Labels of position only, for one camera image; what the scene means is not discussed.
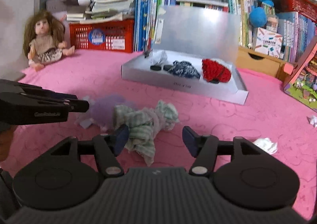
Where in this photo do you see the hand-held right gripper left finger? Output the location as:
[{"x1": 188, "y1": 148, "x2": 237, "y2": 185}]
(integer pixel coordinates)
[{"x1": 51, "y1": 124, "x2": 130, "y2": 177}]

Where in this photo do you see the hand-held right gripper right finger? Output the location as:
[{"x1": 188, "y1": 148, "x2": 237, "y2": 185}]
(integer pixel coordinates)
[{"x1": 182, "y1": 126, "x2": 266, "y2": 177}]

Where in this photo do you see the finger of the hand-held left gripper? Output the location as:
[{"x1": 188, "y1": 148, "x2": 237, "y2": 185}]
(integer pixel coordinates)
[
  {"x1": 62, "y1": 100, "x2": 90, "y2": 113},
  {"x1": 18, "y1": 83, "x2": 78, "y2": 101}
]

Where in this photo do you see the green striped cloth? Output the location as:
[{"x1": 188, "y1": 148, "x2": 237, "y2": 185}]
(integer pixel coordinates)
[{"x1": 113, "y1": 100, "x2": 180, "y2": 166}]

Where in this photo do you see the purple fluffy mesh cloth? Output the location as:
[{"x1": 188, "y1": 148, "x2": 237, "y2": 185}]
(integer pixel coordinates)
[{"x1": 89, "y1": 94, "x2": 132, "y2": 128}]

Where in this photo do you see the dark blue patterned cloth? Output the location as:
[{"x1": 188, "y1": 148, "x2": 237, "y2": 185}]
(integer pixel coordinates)
[{"x1": 168, "y1": 60, "x2": 201, "y2": 79}]

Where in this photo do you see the red knitted cloth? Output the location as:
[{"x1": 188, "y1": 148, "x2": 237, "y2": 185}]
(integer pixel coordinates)
[{"x1": 202, "y1": 58, "x2": 232, "y2": 83}]

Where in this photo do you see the white fluffy mesh cloth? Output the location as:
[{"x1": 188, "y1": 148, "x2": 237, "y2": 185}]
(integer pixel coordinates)
[{"x1": 150, "y1": 50, "x2": 169, "y2": 66}]

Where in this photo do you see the translucent plastic storage box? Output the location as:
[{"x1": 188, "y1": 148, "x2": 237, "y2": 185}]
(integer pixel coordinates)
[{"x1": 121, "y1": 5, "x2": 249, "y2": 105}]

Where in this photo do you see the white paper scrap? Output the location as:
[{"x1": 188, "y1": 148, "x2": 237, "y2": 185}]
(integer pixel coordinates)
[{"x1": 79, "y1": 117, "x2": 94, "y2": 129}]

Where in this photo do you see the pink blanket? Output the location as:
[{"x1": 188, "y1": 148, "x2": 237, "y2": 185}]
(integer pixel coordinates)
[{"x1": 0, "y1": 48, "x2": 317, "y2": 219}]

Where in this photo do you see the brown-haired doll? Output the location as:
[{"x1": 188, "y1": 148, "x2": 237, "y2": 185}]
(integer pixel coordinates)
[{"x1": 23, "y1": 11, "x2": 75, "y2": 72}]

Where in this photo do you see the red basket with blue sticker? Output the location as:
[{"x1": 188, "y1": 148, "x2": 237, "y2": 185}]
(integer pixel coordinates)
[{"x1": 69, "y1": 19, "x2": 135, "y2": 53}]

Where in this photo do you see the white crumpled tissue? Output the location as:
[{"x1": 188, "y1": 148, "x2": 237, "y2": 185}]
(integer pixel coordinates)
[{"x1": 253, "y1": 137, "x2": 278, "y2": 155}]

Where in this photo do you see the wooden drawer organiser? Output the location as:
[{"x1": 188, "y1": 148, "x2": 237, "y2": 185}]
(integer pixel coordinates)
[{"x1": 236, "y1": 46, "x2": 289, "y2": 78}]

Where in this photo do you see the stack of worn books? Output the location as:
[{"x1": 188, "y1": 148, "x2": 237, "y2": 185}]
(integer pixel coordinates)
[{"x1": 66, "y1": 0, "x2": 135, "y2": 25}]

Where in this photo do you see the row of blue slim books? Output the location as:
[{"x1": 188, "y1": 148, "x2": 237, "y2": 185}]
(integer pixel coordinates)
[{"x1": 134, "y1": 0, "x2": 159, "y2": 52}]

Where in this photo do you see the white printed cube box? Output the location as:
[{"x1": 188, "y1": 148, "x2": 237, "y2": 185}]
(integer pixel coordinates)
[{"x1": 253, "y1": 27, "x2": 283, "y2": 59}]

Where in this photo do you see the pink triangular toy house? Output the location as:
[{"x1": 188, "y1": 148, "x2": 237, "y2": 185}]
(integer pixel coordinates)
[{"x1": 283, "y1": 36, "x2": 317, "y2": 112}]

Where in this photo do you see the row of green-spined books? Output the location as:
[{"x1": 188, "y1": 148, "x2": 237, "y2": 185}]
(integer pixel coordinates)
[{"x1": 224, "y1": 0, "x2": 276, "y2": 47}]

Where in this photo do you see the flat stack of books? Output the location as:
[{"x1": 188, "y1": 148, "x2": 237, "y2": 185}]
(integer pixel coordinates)
[{"x1": 171, "y1": 0, "x2": 229, "y2": 13}]

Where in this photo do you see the row of light blue books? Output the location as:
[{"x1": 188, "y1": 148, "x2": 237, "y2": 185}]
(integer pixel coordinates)
[{"x1": 277, "y1": 11, "x2": 317, "y2": 64}]

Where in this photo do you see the red plastic mesh basket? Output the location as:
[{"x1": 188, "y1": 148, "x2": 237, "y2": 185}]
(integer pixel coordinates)
[{"x1": 280, "y1": 0, "x2": 317, "y2": 23}]

